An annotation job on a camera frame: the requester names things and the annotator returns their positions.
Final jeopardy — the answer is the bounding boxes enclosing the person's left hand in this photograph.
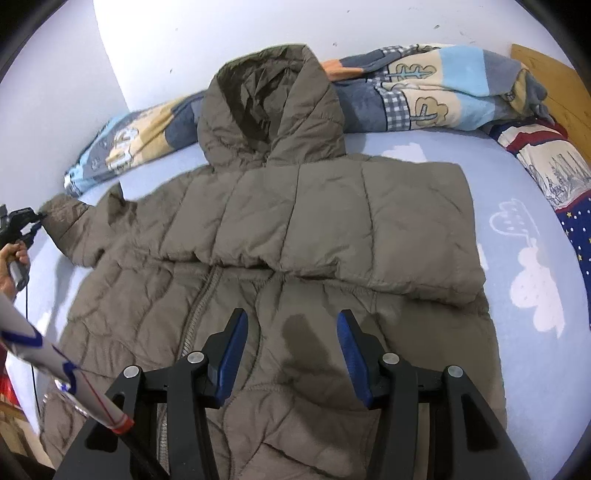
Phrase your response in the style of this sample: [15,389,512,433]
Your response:
[0,242,31,298]

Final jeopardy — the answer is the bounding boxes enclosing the light blue cloud bed sheet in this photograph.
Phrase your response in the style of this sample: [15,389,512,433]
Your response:
[7,129,591,462]

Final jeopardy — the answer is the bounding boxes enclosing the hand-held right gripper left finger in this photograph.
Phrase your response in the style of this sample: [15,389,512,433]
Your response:
[55,308,249,480]

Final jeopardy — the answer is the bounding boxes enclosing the wooden headboard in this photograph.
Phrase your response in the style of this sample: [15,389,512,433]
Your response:
[510,44,591,164]

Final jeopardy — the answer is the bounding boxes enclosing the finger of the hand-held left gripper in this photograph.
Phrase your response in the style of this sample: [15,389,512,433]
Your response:
[28,210,48,241]

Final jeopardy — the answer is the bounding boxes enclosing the white blue-striped sleeve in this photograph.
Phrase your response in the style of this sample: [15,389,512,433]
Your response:
[0,293,136,435]

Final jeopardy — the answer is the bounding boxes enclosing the red and blue printed pillow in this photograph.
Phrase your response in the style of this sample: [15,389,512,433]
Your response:
[488,117,591,328]

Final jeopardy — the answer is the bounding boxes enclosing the olive hooded puffer jacket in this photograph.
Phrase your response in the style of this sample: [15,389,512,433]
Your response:
[39,44,509,480]

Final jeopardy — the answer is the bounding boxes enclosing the striped printed fleece blanket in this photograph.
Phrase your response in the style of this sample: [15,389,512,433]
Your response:
[64,44,555,199]

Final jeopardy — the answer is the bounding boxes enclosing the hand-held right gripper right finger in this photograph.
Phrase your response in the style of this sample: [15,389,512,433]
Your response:
[336,310,529,480]

